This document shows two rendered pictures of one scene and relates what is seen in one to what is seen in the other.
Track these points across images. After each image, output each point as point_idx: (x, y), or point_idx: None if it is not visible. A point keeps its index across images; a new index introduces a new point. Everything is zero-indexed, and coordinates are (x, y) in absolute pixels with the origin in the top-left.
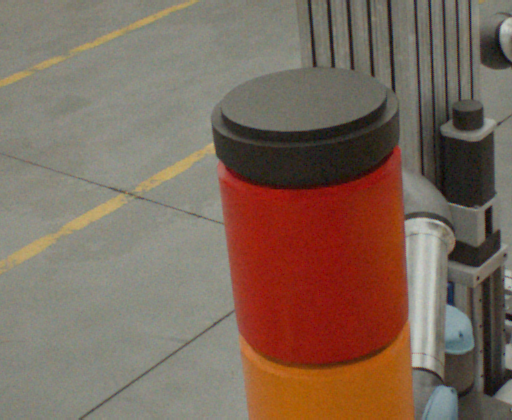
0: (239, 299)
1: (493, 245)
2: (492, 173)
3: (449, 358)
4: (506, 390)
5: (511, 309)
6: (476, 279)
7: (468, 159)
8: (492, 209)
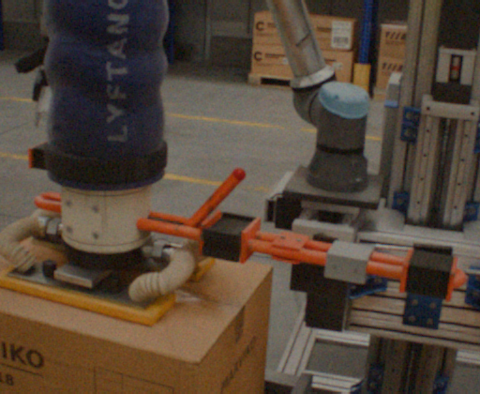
0: None
1: (457, 94)
2: (467, 26)
3: (323, 112)
4: (434, 230)
5: None
6: (426, 108)
7: (445, 2)
8: (463, 61)
